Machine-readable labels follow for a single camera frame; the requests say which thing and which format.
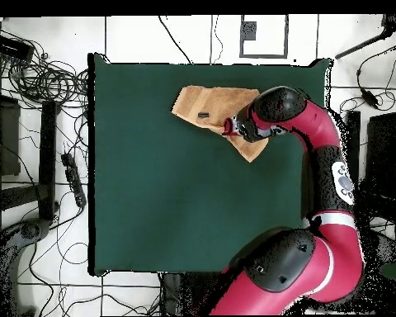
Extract tan terry towel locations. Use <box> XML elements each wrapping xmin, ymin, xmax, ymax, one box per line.
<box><xmin>170</xmin><ymin>84</ymin><xmax>270</xmax><ymax>163</ymax></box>

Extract dark flat panel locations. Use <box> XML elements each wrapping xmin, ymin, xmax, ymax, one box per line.
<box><xmin>363</xmin><ymin>111</ymin><xmax>396</xmax><ymax>200</ymax></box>
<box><xmin>0</xmin><ymin>93</ymin><xmax>21</xmax><ymax>177</ymax></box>

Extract dark green table cloth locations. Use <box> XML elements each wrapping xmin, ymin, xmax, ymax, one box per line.
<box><xmin>87</xmin><ymin>52</ymin><xmax>333</xmax><ymax>277</ymax></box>

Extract small grey square patch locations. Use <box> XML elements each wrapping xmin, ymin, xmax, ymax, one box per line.
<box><xmin>239</xmin><ymin>21</ymin><xmax>257</xmax><ymax>41</ymax></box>

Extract black stand base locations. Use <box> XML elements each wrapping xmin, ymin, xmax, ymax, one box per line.
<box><xmin>0</xmin><ymin>99</ymin><xmax>59</xmax><ymax>221</ymax></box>
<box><xmin>344</xmin><ymin>109</ymin><xmax>396</xmax><ymax>229</ymax></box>

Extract black power adapter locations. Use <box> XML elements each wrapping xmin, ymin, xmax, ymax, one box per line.
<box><xmin>361</xmin><ymin>88</ymin><xmax>380</xmax><ymax>110</ymax></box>

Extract black power strip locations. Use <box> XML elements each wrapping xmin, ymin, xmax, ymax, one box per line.
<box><xmin>60</xmin><ymin>152</ymin><xmax>87</xmax><ymax>209</ymax></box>

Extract black tripod pole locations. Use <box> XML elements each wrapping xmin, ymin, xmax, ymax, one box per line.
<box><xmin>334</xmin><ymin>13</ymin><xmax>396</xmax><ymax>61</ymax></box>

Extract grey chair base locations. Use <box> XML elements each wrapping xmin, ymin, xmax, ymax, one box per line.
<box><xmin>0</xmin><ymin>217</ymin><xmax>52</xmax><ymax>316</ymax></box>
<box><xmin>362</xmin><ymin>227</ymin><xmax>396</xmax><ymax>267</ymax></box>

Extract black electronics box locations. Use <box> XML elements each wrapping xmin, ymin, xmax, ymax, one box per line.
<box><xmin>0</xmin><ymin>33</ymin><xmax>35</xmax><ymax>63</ymax></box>

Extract black floor cable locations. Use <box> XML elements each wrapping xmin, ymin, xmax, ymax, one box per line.
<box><xmin>157</xmin><ymin>15</ymin><xmax>195</xmax><ymax>64</ymax></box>

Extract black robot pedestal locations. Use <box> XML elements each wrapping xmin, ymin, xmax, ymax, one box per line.
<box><xmin>159</xmin><ymin>272</ymin><xmax>225</xmax><ymax>316</ymax></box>

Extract black cable tangle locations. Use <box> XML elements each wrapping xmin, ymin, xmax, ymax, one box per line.
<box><xmin>0</xmin><ymin>24</ymin><xmax>90</xmax><ymax>111</ymax></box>

